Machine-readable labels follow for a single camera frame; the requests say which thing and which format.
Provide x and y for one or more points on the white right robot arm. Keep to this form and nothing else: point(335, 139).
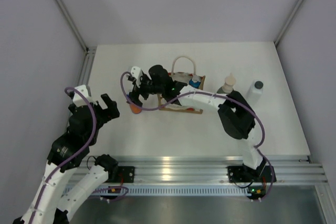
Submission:
point(237, 117)

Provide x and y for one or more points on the orange bottle blue cap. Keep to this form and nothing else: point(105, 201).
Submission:
point(195, 81)
point(136, 108)

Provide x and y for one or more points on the aluminium frame post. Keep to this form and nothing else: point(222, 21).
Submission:
point(71, 24)
point(297, 5)

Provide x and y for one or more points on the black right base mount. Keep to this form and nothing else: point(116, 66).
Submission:
point(244, 176)

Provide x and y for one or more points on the white slotted cable duct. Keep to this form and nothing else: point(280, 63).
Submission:
point(154, 190)

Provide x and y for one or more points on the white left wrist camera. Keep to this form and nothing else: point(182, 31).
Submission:
point(80, 95)

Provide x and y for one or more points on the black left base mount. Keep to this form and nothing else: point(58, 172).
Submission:
point(125, 174)

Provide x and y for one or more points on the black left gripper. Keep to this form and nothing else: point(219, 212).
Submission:
point(111, 112)

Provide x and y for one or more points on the aluminium frame post right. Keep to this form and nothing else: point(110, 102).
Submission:
point(297, 5)

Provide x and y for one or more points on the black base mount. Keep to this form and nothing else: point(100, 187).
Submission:
point(244, 176)
point(125, 174)

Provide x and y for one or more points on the white bottle dark cap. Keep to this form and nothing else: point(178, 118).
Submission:
point(254, 93)

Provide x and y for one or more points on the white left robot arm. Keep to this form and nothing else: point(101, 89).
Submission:
point(66, 154)

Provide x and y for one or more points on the grey green squeeze bottle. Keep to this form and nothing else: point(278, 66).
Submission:
point(228, 85)

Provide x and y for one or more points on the aluminium mounting rail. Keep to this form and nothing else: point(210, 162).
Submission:
point(165, 170)

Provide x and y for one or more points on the aluminium frame post left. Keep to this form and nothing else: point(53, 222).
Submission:
point(71, 24)

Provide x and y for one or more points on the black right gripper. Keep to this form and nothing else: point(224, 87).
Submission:
point(134, 97)

